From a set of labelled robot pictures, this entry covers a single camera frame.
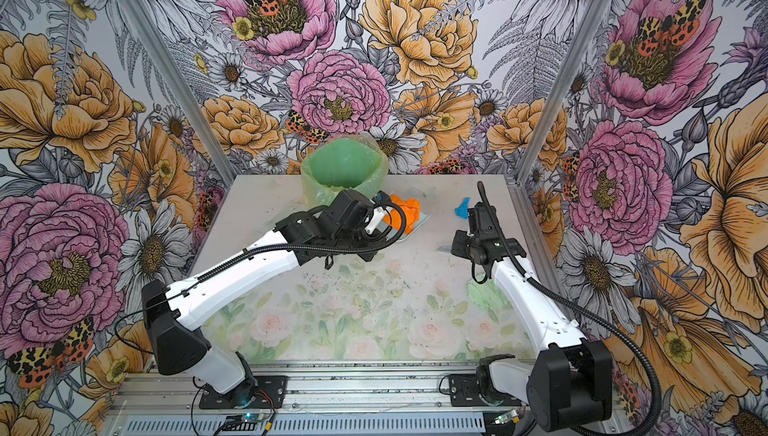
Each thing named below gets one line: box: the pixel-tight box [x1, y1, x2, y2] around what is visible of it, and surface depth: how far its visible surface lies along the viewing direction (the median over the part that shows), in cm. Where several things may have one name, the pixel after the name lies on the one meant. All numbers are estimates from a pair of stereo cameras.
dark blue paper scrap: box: [454, 197, 471, 219], surface depth 114 cm
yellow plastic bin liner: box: [301, 134, 389, 208], surface depth 97 cm
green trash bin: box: [301, 135, 389, 209], surface depth 96 cm
